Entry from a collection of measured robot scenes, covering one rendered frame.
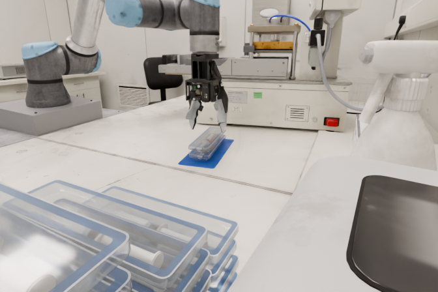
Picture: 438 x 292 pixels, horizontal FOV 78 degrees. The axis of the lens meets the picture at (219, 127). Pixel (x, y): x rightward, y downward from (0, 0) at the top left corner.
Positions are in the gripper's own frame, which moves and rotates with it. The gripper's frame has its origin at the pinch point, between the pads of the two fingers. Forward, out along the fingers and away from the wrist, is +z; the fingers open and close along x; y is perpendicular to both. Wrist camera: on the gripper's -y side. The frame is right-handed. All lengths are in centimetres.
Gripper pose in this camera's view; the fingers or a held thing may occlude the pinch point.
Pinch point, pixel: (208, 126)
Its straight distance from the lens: 76.2
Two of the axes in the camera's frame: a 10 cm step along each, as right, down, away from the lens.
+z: 0.0, 9.6, 2.9
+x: 9.6, 0.8, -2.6
